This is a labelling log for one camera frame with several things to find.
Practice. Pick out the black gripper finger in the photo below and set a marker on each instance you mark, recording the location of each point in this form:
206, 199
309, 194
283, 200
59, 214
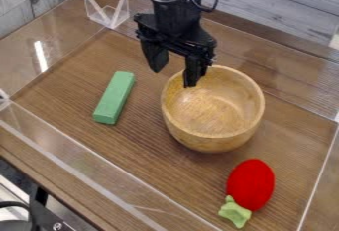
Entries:
197, 67
157, 55

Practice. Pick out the clear acrylic tray wall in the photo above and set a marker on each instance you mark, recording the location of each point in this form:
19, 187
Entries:
113, 198

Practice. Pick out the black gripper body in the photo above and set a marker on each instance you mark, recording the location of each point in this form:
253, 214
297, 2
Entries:
174, 26

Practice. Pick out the green rectangular block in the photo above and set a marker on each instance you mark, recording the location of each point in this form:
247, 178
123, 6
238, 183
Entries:
113, 100

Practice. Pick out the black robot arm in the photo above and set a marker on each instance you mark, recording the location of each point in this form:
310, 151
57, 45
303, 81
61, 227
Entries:
171, 29

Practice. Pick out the wooden bowl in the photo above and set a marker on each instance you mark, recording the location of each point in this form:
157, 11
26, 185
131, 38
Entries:
213, 117

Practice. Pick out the red plush tomato toy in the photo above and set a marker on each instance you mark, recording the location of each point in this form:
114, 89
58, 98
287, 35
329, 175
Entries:
249, 191

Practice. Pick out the black table frame bracket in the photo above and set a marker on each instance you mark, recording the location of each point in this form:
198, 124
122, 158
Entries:
47, 221

